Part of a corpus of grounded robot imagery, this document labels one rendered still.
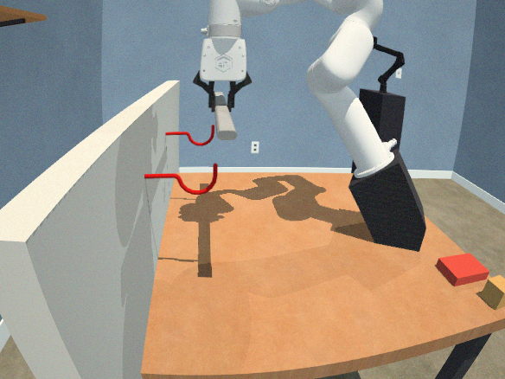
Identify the cream wall panel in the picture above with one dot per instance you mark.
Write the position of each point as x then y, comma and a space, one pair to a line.
79, 246

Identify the red flat block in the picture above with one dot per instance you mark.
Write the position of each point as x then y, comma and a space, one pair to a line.
462, 269

